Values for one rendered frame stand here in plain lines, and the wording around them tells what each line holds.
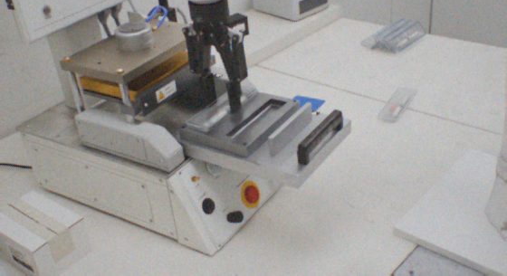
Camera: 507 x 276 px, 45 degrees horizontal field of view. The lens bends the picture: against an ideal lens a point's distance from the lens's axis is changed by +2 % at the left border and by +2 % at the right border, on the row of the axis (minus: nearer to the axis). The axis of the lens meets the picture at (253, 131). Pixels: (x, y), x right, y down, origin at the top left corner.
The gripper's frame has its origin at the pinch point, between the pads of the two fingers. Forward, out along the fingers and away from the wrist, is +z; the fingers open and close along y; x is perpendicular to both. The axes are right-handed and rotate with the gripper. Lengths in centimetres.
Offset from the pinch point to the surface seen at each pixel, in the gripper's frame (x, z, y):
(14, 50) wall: 8, 5, -79
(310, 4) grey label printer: 101, 19, -35
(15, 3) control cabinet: -16.0, -21.2, -34.7
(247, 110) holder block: 1.6, 3.6, 4.8
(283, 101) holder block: 8.2, 3.9, 9.6
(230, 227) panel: -9.6, 26.0, 4.9
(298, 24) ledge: 93, 24, -36
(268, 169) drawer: -11.2, 6.7, 17.5
